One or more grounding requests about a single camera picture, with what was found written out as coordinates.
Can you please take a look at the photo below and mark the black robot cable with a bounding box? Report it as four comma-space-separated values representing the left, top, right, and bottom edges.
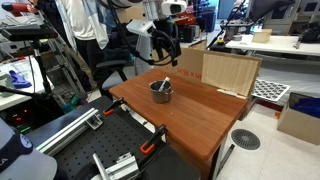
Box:
98, 0, 178, 68

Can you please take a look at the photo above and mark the small steel pot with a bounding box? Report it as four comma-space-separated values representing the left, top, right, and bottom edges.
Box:
148, 79, 174, 104

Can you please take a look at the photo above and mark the red cylindrical object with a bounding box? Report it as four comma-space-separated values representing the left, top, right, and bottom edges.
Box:
1, 1, 31, 16

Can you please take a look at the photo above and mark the blue cloth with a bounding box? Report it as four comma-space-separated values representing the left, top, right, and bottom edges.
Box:
8, 69, 33, 89

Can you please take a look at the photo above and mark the small wooden box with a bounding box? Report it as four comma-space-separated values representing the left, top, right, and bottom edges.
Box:
252, 28, 273, 44

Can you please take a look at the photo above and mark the white background table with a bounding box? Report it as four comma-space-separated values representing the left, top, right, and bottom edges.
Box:
225, 34, 320, 57

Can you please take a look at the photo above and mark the short aluminium extrusion rail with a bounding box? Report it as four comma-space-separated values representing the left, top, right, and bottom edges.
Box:
92, 151, 141, 180

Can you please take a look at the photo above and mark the white dotted calibration board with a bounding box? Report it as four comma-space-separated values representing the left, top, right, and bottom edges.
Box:
251, 78, 292, 103

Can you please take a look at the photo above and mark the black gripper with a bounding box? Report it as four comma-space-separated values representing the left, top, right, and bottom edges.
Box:
151, 28, 180, 67

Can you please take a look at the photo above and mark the long aluminium extrusion rail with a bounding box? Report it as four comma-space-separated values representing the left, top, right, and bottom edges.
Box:
34, 107, 104, 157

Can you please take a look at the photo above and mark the black table leg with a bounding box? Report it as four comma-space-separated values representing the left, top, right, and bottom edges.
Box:
217, 143, 236, 175

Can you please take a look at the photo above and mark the silver metal stepladder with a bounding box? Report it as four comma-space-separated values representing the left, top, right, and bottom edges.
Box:
43, 38, 88, 101

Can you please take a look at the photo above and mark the white side desk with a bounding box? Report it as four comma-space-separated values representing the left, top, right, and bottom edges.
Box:
0, 54, 54, 112

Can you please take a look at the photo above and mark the cardboard box with blue contents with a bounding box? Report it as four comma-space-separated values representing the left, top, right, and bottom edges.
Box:
276, 91, 320, 147

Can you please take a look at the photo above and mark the black orange bar clamp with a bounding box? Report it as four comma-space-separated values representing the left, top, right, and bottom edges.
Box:
102, 97, 126, 117
139, 124, 168, 155

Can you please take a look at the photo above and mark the black and white marker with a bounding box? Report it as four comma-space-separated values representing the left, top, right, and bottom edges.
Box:
158, 76, 171, 92

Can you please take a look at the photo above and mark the flat brown cardboard sheet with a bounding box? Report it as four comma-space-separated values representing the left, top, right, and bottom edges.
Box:
151, 43, 263, 100

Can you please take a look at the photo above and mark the black equipment on table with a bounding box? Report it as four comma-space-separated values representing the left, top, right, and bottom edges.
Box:
297, 22, 320, 44

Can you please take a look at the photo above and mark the black camera on stand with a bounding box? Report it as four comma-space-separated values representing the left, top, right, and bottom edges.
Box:
0, 26, 59, 101

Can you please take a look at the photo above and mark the black angled light panel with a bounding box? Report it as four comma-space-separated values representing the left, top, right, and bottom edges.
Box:
249, 0, 296, 23

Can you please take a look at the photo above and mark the person in white shirt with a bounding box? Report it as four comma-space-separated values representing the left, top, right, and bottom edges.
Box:
28, 0, 111, 92

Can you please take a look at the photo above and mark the black perforated breadboard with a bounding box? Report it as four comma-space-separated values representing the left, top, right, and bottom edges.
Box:
24, 95, 202, 180

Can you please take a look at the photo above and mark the grey office chair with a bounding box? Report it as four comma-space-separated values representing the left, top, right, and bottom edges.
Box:
96, 33, 154, 92

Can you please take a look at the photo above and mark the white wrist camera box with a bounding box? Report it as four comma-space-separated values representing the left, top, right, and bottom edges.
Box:
126, 19, 156, 37

